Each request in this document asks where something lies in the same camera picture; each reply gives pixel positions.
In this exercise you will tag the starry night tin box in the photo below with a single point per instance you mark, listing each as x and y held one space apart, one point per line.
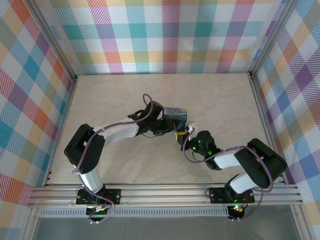
175 115

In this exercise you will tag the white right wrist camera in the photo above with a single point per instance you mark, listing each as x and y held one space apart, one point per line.
191 125

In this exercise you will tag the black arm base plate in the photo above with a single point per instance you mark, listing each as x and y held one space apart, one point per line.
113 196
217 196

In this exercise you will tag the aluminium frame leg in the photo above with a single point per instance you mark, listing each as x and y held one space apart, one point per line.
31 225
298 222

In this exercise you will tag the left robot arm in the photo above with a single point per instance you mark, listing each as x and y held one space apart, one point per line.
120 131

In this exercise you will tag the wide aluminium mounting rail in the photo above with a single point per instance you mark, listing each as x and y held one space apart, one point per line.
162 196

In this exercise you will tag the aluminium frame corner post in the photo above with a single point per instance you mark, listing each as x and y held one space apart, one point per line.
272 37
56 40

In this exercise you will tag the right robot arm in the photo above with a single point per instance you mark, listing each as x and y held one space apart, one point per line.
226 160

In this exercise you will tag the aluminium frame side rail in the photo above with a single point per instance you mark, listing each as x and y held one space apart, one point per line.
265 112
65 112

